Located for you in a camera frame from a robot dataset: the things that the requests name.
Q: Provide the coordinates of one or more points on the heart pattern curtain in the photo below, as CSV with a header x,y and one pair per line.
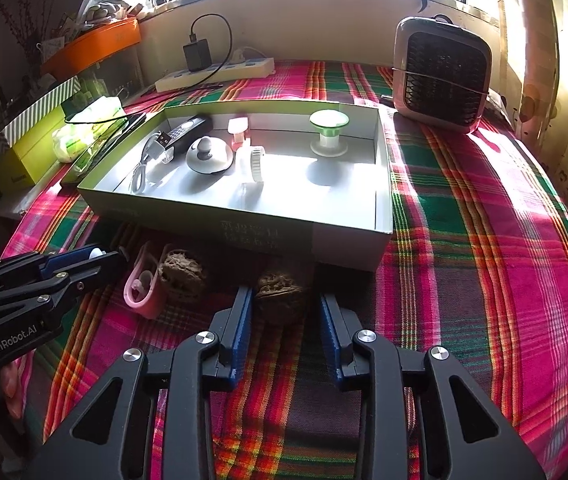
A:
x,y
534,56

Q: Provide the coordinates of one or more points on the white panda ball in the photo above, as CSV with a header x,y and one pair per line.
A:
x,y
209,155

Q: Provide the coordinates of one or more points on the brown walnut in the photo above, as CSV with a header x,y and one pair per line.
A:
x,y
182,276
279,291

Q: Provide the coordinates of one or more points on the black bike light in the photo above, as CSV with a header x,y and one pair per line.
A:
x,y
181,137

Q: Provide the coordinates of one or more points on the striped white box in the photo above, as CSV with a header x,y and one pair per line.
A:
x,y
23,122

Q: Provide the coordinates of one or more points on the pink black mini heater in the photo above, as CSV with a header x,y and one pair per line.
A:
x,y
441,73

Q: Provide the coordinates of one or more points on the brown walnut upper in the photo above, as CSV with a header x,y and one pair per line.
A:
x,y
182,276

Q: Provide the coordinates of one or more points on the black charger plug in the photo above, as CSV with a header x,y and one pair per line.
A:
x,y
197,54

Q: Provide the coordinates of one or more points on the orange tray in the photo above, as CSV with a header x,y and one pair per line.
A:
x,y
93,47

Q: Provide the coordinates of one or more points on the white power strip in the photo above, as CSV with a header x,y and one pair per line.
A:
x,y
181,79

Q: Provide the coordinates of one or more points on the brown walnut lower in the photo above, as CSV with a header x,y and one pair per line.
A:
x,y
279,291

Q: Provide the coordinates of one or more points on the white mushroom knob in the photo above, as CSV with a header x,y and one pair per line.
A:
x,y
96,253

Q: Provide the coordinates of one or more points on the plaid bed cloth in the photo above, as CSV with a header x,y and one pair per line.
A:
x,y
478,263

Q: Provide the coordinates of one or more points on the green mushroom knob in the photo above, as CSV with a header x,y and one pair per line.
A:
x,y
329,124

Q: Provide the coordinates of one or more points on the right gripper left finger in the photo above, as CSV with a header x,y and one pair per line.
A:
x,y
109,433

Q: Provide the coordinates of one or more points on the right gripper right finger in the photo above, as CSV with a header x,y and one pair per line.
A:
x,y
462,434

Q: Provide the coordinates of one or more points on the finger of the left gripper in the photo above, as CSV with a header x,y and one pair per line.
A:
x,y
35,266
111,263

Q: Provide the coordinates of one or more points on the yellow green box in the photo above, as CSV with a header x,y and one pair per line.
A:
x,y
26,161

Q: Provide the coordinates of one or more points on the grey cardboard box tray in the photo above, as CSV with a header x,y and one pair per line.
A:
x,y
322,190

